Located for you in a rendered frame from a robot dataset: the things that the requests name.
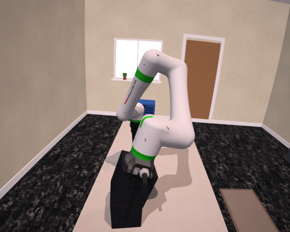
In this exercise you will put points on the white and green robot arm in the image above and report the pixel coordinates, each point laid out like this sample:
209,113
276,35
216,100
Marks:
155,132

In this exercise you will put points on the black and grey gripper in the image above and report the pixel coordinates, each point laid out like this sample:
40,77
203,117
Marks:
133,131

